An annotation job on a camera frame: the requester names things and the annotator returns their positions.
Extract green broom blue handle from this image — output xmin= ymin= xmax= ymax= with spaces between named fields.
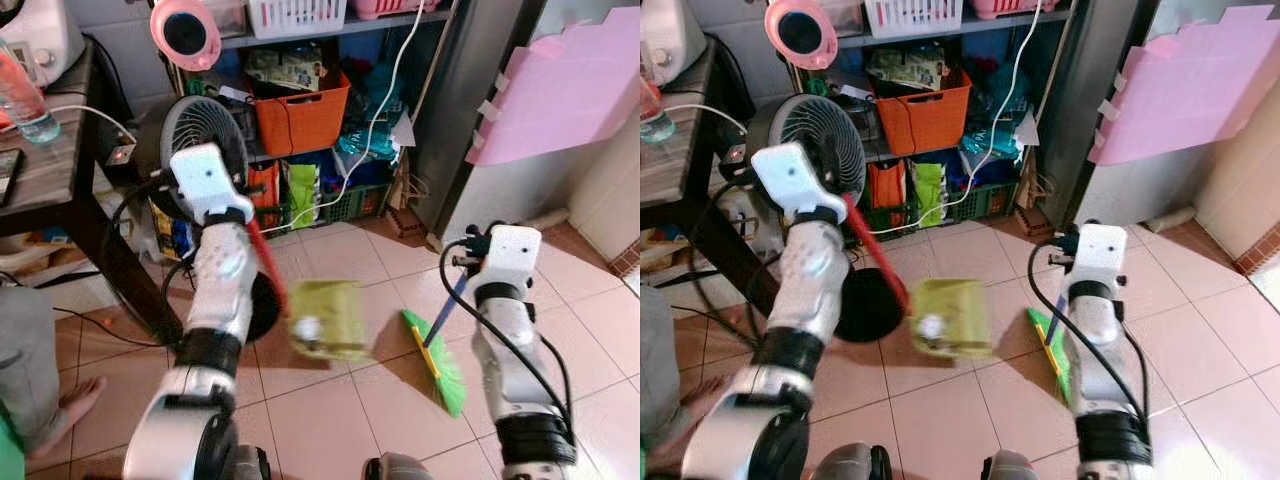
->
xmin=1025 ymin=285 xmax=1076 ymax=406
xmin=400 ymin=275 xmax=470 ymax=419

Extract green dustpan red handle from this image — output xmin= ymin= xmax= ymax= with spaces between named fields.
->
xmin=245 ymin=218 xmax=377 ymax=363
xmin=840 ymin=193 xmax=997 ymax=361

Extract black floor fan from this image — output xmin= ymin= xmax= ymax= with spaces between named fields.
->
xmin=135 ymin=95 xmax=285 ymax=344
xmin=740 ymin=93 xmax=907 ymax=344

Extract silver steel refrigerator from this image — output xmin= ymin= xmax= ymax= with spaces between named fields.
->
xmin=413 ymin=0 xmax=641 ymax=244
xmin=1035 ymin=0 xmax=1280 ymax=233

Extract green plastic crate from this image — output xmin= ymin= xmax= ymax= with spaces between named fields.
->
xmin=318 ymin=183 xmax=393 ymax=225
xmin=945 ymin=180 xmax=1021 ymax=223

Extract beige short cylinder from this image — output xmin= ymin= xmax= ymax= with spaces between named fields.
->
xmin=1145 ymin=205 xmax=1196 ymax=233

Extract teal printed plastic bag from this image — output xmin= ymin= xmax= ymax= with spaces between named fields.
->
xmin=960 ymin=125 xmax=1021 ymax=161
xmin=335 ymin=125 xmax=399 ymax=163

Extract light green packet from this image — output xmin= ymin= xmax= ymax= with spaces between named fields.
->
xmin=910 ymin=160 xmax=946 ymax=226
xmin=285 ymin=163 xmax=321 ymax=229

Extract dark plastic bag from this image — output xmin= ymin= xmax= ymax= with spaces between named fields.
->
xmin=975 ymin=58 xmax=1026 ymax=129
xmin=352 ymin=58 xmax=403 ymax=129

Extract pink foam sheet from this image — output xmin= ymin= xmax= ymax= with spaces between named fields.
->
xmin=1088 ymin=5 xmax=1280 ymax=166
xmin=468 ymin=5 xmax=641 ymax=168

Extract orange red packet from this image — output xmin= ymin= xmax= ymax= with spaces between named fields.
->
xmin=867 ymin=160 xmax=906 ymax=226
xmin=247 ymin=162 xmax=283 ymax=231

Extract orange plastic basket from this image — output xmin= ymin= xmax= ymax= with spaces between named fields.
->
xmin=253 ymin=70 xmax=353 ymax=158
xmin=875 ymin=70 xmax=973 ymax=158

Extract dark wooden table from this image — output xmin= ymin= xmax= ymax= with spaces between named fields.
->
xmin=640 ymin=45 xmax=791 ymax=321
xmin=0 ymin=40 xmax=188 ymax=343

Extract person in grey trousers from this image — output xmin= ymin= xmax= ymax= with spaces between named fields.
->
xmin=640 ymin=285 xmax=736 ymax=480
xmin=0 ymin=285 xmax=108 ymax=480

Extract clear plastic water bottle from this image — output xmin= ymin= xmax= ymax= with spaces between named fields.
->
xmin=0 ymin=40 xmax=61 ymax=144
xmin=640 ymin=80 xmax=669 ymax=143

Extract grey robot right foot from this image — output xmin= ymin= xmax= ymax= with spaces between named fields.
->
xmin=982 ymin=450 xmax=1041 ymax=480
xmin=362 ymin=452 xmax=434 ymax=480

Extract grey robot foot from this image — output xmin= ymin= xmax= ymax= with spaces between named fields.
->
xmin=233 ymin=445 xmax=273 ymax=480
xmin=982 ymin=450 xmax=1041 ymax=480
xmin=362 ymin=452 xmax=434 ymax=480
xmin=810 ymin=443 xmax=893 ymax=480

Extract printed paper packets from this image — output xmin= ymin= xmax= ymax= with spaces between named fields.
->
xmin=245 ymin=43 xmax=326 ymax=94
xmin=865 ymin=43 xmax=946 ymax=93

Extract pink plastic slotted basket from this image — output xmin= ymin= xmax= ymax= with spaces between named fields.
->
xmin=350 ymin=0 xmax=443 ymax=21
xmin=972 ymin=0 xmax=1063 ymax=21

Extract white plastic slotted basket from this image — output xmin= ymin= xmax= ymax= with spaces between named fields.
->
xmin=865 ymin=0 xmax=966 ymax=39
xmin=247 ymin=0 xmax=349 ymax=39

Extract white kitchen appliance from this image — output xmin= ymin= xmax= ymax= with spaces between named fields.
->
xmin=0 ymin=0 xmax=87 ymax=89
xmin=640 ymin=0 xmax=709 ymax=89

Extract metal shelf rack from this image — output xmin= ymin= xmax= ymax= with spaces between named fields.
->
xmin=770 ymin=0 xmax=1081 ymax=236
xmin=150 ymin=0 xmax=463 ymax=241

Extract grey robot left foot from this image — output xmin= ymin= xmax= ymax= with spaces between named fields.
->
xmin=233 ymin=445 xmax=273 ymax=480
xmin=810 ymin=443 xmax=893 ymax=480

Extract pink round gadget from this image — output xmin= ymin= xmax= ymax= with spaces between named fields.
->
xmin=765 ymin=0 xmax=839 ymax=71
xmin=150 ymin=0 xmax=224 ymax=73

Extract black mobile phone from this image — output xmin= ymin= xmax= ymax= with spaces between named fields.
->
xmin=0 ymin=148 xmax=25 ymax=208

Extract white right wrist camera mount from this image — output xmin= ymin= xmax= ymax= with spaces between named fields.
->
xmin=1065 ymin=223 xmax=1128 ymax=296
xmin=478 ymin=224 xmax=543 ymax=299

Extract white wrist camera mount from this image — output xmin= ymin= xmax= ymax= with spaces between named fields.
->
xmin=750 ymin=142 xmax=841 ymax=223
xmin=478 ymin=224 xmax=543 ymax=299
xmin=1065 ymin=223 xmax=1128 ymax=296
xmin=168 ymin=143 xmax=255 ymax=226

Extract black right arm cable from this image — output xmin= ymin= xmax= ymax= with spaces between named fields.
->
xmin=1027 ymin=232 xmax=1151 ymax=431
xmin=438 ymin=238 xmax=578 ymax=441

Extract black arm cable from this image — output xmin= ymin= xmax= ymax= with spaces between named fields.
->
xmin=1027 ymin=232 xmax=1151 ymax=431
xmin=438 ymin=238 xmax=578 ymax=441
xmin=695 ymin=178 xmax=791 ymax=301
xmin=108 ymin=180 xmax=201 ymax=311

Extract white hanging power cable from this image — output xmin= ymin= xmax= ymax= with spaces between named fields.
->
xmin=868 ymin=0 xmax=1046 ymax=236
xmin=262 ymin=0 xmax=431 ymax=236

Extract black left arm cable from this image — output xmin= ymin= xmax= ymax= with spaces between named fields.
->
xmin=695 ymin=178 xmax=791 ymax=301
xmin=108 ymin=180 xmax=201 ymax=311

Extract black floor cable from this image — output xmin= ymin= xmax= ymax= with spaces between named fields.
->
xmin=50 ymin=305 xmax=166 ymax=349
xmin=690 ymin=300 xmax=776 ymax=346

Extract white appliance cable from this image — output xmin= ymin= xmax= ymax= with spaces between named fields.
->
xmin=48 ymin=103 xmax=139 ymax=143
xmin=665 ymin=103 xmax=749 ymax=136

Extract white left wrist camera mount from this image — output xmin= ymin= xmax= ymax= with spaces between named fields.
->
xmin=168 ymin=143 xmax=255 ymax=226
xmin=750 ymin=142 xmax=841 ymax=223

